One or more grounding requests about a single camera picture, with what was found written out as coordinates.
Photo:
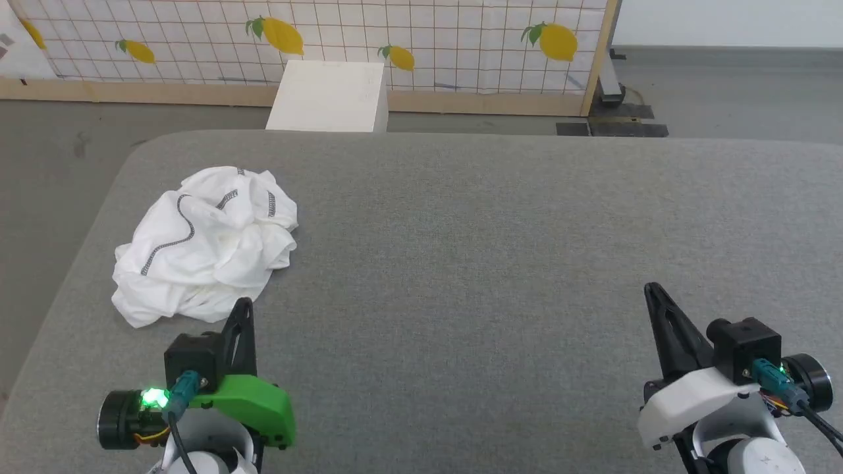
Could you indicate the white garment with grey stitching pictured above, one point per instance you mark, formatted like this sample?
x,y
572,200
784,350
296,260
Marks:
x,y
197,257

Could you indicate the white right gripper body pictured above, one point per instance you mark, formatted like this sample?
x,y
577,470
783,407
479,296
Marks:
x,y
691,398

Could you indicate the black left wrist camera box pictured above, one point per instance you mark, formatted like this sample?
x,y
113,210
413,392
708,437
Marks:
x,y
194,359

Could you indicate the metal partition stand post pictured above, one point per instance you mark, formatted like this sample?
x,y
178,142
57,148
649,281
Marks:
x,y
609,79

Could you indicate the lemon print grid partition panel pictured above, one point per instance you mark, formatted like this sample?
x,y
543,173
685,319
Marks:
x,y
342,26

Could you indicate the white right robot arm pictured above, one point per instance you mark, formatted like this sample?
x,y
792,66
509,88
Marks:
x,y
751,454

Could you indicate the dark metal stand base plate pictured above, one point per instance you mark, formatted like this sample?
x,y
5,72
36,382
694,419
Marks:
x,y
625,122

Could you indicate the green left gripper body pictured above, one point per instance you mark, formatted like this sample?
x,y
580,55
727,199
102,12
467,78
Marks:
x,y
257,405

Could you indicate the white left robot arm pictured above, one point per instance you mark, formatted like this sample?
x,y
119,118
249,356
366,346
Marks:
x,y
211,451

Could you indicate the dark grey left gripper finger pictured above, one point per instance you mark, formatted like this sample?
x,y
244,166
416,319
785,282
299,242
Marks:
x,y
240,342

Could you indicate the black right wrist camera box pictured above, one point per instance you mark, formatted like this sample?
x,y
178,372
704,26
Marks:
x,y
747,345

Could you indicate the white rectangular box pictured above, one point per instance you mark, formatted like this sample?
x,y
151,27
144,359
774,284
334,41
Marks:
x,y
329,95

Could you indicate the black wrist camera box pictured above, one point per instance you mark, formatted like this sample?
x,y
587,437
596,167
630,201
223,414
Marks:
x,y
747,345
194,359

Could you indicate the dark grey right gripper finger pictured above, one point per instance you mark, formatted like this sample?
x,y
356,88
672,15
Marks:
x,y
675,336

